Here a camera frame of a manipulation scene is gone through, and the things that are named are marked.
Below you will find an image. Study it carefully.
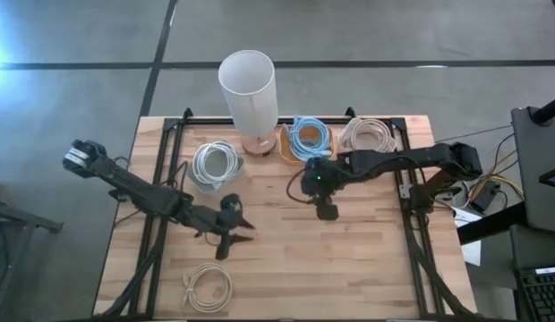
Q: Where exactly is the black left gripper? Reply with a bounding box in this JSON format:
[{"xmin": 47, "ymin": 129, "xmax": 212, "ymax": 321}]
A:
[{"xmin": 201, "ymin": 206, "xmax": 256, "ymax": 262}]

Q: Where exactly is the white cable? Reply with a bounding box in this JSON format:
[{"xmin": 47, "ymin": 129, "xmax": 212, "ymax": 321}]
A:
[
  {"xmin": 192, "ymin": 140, "xmax": 245, "ymax": 191},
  {"xmin": 192, "ymin": 141, "xmax": 243, "ymax": 189}
]

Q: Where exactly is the orange plastic bin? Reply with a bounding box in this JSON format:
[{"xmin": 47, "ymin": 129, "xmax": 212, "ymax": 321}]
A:
[{"xmin": 278, "ymin": 123, "xmax": 337, "ymax": 165}]

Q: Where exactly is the white plastic bin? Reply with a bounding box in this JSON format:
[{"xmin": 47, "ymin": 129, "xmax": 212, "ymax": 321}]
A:
[{"xmin": 336, "ymin": 116, "xmax": 397, "ymax": 157}]

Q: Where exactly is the white shade wooden table lamp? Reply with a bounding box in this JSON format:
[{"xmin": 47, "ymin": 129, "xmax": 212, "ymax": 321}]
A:
[{"xmin": 218, "ymin": 49, "xmax": 278, "ymax": 157}]

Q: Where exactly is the black power box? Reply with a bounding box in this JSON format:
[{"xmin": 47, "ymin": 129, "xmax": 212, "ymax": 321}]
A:
[{"xmin": 467, "ymin": 180, "xmax": 502, "ymax": 214}]

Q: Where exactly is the white paper sheet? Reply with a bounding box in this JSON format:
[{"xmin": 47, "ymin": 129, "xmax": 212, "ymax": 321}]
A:
[{"xmin": 453, "ymin": 207, "xmax": 483, "ymax": 267}]

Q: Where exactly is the black metal beam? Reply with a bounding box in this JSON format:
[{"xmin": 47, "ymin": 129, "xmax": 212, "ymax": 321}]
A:
[{"xmin": 456, "ymin": 200, "xmax": 529, "ymax": 246}]

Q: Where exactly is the black metal stand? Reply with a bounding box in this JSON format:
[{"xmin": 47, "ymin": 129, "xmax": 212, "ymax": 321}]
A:
[{"xmin": 0, "ymin": 178, "xmax": 64, "ymax": 234}]

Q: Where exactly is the grey cart panel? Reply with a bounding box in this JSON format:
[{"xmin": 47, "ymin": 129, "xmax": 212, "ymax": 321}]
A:
[{"xmin": 509, "ymin": 106, "xmax": 555, "ymax": 234}]

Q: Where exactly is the grey desk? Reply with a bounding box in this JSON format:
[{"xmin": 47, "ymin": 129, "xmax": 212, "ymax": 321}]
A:
[{"xmin": 508, "ymin": 223, "xmax": 555, "ymax": 322}]

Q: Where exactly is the black tablet screen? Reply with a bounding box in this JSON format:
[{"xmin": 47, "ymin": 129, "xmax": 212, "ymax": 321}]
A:
[{"xmin": 538, "ymin": 164, "xmax": 555, "ymax": 191}]

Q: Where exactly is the black pole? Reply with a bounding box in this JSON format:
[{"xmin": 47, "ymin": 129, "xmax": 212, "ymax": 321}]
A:
[{"xmin": 529, "ymin": 92, "xmax": 555, "ymax": 127}]

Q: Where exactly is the black keyboard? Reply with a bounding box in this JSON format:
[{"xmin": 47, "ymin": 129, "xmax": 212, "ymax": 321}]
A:
[{"xmin": 514, "ymin": 264, "xmax": 555, "ymax": 322}]

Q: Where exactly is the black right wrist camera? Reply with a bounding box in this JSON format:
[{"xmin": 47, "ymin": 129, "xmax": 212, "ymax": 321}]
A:
[{"xmin": 315, "ymin": 196, "xmax": 340, "ymax": 222}]

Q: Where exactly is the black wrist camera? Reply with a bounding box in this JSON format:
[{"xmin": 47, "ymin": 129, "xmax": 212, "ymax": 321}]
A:
[
  {"xmin": 219, "ymin": 192, "xmax": 243, "ymax": 214},
  {"xmin": 315, "ymin": 196, "xmax": 340, "ymax": 222}
]

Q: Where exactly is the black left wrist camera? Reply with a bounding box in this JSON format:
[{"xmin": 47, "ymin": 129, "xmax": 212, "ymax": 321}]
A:
[{"xmin": 219, "ymin": 192, "xmax": 243, "ymax": 214}]

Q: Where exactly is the black right camera cable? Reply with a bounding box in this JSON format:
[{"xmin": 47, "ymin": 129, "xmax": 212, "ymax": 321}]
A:
[{"xmin": 286, "ymin": 167, "xmax": 319, "ymax": 205}]

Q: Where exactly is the black metal table frame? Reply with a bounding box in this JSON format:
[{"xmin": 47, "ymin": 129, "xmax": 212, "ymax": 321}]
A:
[{"xmin": 92, "ymin": 106, "xmax": 478, "ymax": 322}]

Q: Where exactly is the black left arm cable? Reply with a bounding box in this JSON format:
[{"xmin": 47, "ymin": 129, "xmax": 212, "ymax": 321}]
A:
[{"xmin": 163, "ymin": 159, "xmax": 190, "ymax": 191}]

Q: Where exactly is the thin black floor cable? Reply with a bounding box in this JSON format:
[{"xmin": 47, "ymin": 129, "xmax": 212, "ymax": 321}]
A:
[{"xmin": 433, "ymin": 123, "xmax": 514, "ymax": 144}]

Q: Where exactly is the yellow wire bundle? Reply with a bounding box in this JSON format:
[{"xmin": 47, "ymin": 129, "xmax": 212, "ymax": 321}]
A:
[{"xmin": 482, "ymin": 131, "xmax": 525, "ymax": 200}]

